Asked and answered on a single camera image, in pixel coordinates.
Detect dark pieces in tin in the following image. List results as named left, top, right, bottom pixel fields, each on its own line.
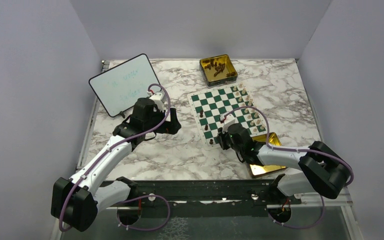
left=203, top=61, right=237, bottom=78

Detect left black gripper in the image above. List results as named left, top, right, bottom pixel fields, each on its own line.
left=144, top=106, right=182, bottom=135

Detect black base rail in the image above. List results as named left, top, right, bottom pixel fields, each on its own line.
left=115, top=177, right=301, bottom=219

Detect white chess pieces group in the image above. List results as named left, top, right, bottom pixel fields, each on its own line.
left=229, top=83, right=267, bottom=136

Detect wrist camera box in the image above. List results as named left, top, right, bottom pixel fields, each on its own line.
left=147, top=91, right=167, bottom=111
left=220, top=113, right=238, bottom=133

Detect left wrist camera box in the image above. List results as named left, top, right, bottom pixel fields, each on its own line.
left=147, top=91, right=167, bottom=111

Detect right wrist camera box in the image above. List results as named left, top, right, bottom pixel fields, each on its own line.
left=220, top=113, right=238, bottom=133

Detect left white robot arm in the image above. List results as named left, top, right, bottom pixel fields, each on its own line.
left=50, top=95, right=181, bottom=232

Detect green white chess board mat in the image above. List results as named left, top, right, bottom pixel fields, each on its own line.
left=186, top=83, right=268, bottom=152

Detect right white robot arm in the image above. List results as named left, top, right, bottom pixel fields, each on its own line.
left=216, top=123, right=354, bottom=204

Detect tin with dark pieces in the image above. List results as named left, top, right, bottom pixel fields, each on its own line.
left=199, top=54, right=238, bottom=88

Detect empty gold tin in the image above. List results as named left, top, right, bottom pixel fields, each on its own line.
left=245, top=132, right=286, bottom=179

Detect small whiteboard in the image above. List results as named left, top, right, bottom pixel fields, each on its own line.
left=88, top=53, right=160, bottom=118

